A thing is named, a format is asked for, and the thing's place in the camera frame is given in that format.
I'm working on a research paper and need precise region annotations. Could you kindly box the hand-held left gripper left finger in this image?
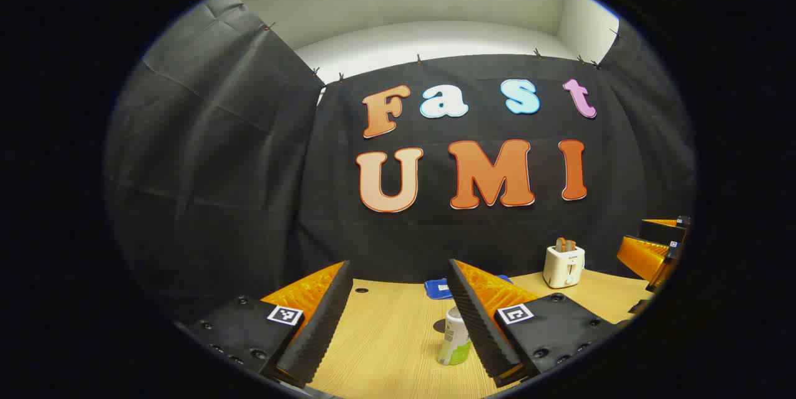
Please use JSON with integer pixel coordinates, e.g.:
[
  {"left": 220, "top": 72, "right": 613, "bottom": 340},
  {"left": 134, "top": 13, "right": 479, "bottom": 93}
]
[{"left": 176, "top": 260, "right": 354, "bottom": 388}]

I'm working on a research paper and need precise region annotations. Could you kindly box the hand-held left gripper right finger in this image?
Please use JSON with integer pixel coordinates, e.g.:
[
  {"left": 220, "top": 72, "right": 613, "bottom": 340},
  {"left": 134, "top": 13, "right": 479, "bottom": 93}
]
[{"left": 447, "top": 259, "right": 624, "bottom": 388}]

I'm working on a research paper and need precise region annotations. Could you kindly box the green white label water bottle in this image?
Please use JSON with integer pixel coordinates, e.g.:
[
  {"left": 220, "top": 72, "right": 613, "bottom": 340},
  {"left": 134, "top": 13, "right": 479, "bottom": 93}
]
[{"left": 437, "top": 306, "right": 471, "bottom": 367}]

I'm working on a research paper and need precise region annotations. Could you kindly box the blue towel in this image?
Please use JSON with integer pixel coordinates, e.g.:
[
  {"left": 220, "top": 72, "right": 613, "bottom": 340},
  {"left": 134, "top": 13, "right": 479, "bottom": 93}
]
[{"left": 424, "top": 274, "right": 514, "bottom": 301}]

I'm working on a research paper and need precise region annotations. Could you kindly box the white toaster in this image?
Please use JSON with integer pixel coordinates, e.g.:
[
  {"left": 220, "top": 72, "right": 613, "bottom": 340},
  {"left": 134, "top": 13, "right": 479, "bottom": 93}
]
[{"left": 543, "top": 244, "right": 586, "bottom": 290}]

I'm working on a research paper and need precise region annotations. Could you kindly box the black backdrop cloth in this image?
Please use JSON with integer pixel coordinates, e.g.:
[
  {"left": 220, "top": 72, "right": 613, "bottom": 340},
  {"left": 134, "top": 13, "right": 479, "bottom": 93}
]
[{"left": 103, "top": 0, "right": 697, "bottom": 325}]

